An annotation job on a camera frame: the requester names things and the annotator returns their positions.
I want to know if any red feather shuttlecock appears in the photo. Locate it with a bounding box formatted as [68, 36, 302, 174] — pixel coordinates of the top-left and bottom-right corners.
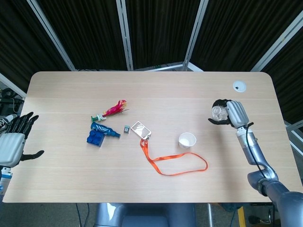
[91, 99, 130, 122]

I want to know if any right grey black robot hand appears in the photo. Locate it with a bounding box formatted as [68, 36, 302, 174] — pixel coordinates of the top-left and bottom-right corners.
[207, 98, 254, 130]

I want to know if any white paper cup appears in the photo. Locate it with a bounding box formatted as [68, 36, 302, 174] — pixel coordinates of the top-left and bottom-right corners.
[178, 132, 197, 149]

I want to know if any clear badge holder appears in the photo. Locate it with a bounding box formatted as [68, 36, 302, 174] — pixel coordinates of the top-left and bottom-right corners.
[131, 121, 152, 140]

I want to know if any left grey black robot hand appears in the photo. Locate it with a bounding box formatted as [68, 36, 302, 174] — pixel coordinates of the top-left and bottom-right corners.
[0, 112, 45, 167]

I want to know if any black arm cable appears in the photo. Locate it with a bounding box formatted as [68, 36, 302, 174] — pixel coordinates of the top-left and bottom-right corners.
[245, 122, 266, 177]

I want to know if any white cable grommet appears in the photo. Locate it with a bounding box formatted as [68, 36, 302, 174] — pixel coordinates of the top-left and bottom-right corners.
[232, 80, 247, 93]

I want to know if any black cable bundle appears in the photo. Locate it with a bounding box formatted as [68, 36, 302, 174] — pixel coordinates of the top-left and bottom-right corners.
[0, 87, 24, 115]

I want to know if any orange lanyard strap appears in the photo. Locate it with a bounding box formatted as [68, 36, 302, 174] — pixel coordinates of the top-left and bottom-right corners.
[140, 138, 209, 176]

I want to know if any black white sneaker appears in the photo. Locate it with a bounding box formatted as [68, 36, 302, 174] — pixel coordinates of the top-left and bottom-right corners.
[0, 114, 18, 133]

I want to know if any white table leg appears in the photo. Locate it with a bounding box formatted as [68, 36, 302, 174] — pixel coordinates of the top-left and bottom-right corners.
[207, 202, 214, 227]

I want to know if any grey metal partition post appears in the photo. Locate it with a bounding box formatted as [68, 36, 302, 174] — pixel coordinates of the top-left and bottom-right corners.
[250, 10, 303, 72]
[0, 72, 27, 98]
[115, 0, 134, 71]
[26, 0, 77, 71]
[183, 0, 209, 71]

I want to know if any clear plastic water bottle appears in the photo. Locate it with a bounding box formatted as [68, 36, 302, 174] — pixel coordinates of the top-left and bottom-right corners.
[211, 105, 229, 122]

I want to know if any blue building brick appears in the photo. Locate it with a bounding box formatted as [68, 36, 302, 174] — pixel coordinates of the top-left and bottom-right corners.
[86, 131, 107, 148]

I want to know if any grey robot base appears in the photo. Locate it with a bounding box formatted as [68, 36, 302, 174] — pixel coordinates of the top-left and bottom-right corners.
[94, 202, 197, 227]

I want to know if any grey metal partition foot bar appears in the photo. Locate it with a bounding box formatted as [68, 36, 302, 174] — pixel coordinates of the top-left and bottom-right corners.
[134, 61, 204, 72]

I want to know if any black curtain panel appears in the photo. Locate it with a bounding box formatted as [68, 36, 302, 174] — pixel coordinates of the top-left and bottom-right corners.
[125, 0, 202, 70]
[35, 0, 130, 71]
[0, 0, 71, 93]
[189, 0, 303, 71]
[262, 30, 303, 125]

